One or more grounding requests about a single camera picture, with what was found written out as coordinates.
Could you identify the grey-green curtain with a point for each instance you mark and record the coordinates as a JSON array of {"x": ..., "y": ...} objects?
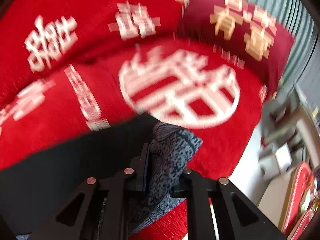
[{"x": 275, "y": 0}]

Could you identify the red printed sofa seat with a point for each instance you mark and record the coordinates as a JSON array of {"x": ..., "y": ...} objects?
[{"x": 212, "y": 142}]

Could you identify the beige blurred furniture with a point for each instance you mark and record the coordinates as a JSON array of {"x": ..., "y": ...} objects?
[{"x": 308, "y": 130}]

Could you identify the dark red gold-print cushion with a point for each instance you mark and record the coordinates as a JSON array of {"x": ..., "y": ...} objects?
[{"x": 200, "y": 25}]

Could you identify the white box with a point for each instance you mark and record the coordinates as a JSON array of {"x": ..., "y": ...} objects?
[{"x": 277, "y": 157}]

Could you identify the red printed sofa backrest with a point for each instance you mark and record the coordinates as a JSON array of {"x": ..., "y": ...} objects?
[{"x": 87, "y": 5}]

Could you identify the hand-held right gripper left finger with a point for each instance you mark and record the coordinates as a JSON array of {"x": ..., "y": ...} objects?
[{"x": 141, "y": 166}]

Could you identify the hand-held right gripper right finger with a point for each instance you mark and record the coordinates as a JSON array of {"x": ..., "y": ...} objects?
[{"x": 185, "y": 187}]

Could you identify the black pants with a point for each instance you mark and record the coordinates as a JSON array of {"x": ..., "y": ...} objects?
[{"x": 62, "y": 160}]

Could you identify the grey blurred object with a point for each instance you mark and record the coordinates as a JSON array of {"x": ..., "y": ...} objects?
[{"x": 277, "y": 115}]

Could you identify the red round box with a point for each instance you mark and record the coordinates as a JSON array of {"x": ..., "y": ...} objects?
[{"x": 302, "y": 185}]

